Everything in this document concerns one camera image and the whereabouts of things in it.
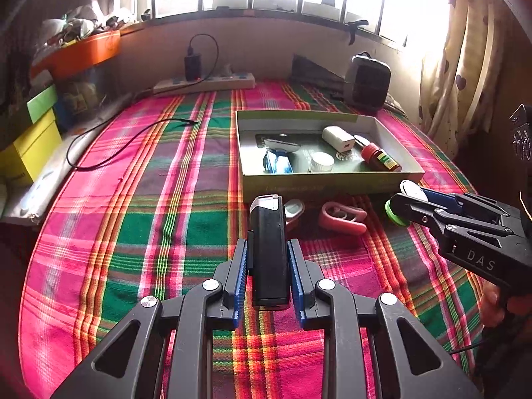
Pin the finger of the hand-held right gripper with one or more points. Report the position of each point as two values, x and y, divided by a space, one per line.
444 200
415 212

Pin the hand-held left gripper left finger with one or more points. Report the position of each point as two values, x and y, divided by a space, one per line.
240 278

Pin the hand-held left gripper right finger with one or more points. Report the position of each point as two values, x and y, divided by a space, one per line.
298 282

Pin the white green round case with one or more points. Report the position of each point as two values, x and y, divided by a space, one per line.
411 189

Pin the black bike light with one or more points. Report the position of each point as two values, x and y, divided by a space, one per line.
269 253

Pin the brown bottle red cap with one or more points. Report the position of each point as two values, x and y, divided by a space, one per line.
380 158

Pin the white power adapter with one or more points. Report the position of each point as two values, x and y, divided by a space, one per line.
336 137

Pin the person's right hand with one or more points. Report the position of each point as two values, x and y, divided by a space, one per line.
496 307

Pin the pink grey nail clipper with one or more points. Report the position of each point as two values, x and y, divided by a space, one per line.
293 210

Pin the white round jar lid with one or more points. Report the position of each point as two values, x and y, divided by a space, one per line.
322 161

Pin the pink green plaid blanket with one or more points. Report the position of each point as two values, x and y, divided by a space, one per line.
145 216

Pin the cream heart-print curtain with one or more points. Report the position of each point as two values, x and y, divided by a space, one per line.
457 70

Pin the black portable speaker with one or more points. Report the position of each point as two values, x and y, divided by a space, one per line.
370 83

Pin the white power strip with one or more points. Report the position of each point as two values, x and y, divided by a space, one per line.
203 84

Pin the white plug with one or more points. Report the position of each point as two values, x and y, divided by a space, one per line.
227 70

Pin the black charger block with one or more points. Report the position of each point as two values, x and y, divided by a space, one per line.
192 66

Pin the yellow cardboard storage box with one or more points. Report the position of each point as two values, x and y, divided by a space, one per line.
29 145

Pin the green cardboard storage box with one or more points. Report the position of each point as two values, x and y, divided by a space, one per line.
41 102

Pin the orange plastic tray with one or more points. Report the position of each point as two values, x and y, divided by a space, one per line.
79 52

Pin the pile of clutter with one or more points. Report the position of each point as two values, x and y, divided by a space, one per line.
70 27

